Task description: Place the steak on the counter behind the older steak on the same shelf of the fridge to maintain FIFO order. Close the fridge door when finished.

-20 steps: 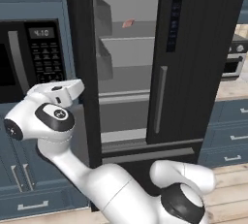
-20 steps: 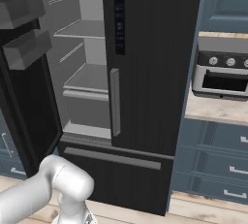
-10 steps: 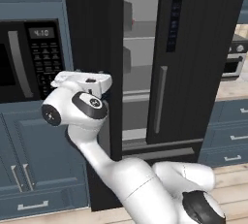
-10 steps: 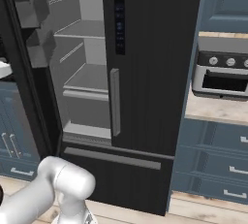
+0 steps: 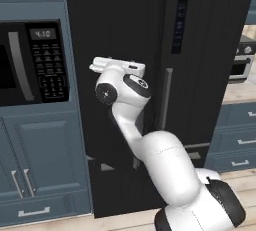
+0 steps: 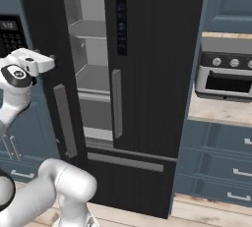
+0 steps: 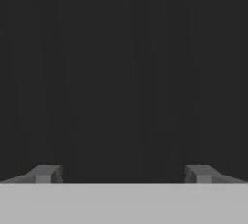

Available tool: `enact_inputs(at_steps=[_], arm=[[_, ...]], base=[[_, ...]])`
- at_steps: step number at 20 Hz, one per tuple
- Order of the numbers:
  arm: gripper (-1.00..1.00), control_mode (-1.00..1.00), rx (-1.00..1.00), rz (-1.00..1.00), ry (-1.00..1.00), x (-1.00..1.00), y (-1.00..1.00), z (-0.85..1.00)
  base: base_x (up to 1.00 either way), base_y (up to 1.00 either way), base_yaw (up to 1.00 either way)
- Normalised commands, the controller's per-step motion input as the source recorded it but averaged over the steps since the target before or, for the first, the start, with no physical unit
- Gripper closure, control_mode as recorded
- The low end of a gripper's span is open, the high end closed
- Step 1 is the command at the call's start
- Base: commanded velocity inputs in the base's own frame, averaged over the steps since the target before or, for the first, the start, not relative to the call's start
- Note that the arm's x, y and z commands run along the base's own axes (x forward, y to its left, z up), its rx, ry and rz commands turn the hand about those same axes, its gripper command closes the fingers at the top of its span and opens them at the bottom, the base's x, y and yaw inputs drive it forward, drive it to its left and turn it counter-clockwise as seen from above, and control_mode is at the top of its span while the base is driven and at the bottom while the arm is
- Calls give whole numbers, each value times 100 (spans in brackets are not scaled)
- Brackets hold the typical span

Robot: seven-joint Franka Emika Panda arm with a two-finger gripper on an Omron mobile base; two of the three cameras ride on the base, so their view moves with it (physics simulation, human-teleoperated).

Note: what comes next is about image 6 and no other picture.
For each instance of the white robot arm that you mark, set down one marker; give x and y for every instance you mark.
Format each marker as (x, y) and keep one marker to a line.
(69, 181)

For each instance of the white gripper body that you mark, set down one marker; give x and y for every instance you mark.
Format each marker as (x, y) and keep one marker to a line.
(38, 61)

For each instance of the black freezer drawer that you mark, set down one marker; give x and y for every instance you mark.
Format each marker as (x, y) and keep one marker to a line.
(131, 188)

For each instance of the blue base cupboard door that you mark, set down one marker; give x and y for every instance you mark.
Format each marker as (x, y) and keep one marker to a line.
(36, 129)

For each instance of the black microwave oven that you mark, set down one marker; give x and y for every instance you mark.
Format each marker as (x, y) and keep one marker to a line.
(11, 36)

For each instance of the plain black fridge door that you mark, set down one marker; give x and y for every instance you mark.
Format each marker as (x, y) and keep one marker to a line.
(46, 24)

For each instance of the blue drawer front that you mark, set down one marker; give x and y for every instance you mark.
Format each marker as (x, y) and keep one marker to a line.
(203, 190)
(216, 137)
(19, 165)
(210, 168)

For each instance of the black fridge door with display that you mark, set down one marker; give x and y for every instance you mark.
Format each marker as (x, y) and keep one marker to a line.
(154, 73)

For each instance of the silver toaster oven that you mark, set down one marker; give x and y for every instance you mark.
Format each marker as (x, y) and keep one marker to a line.
(226, 77)

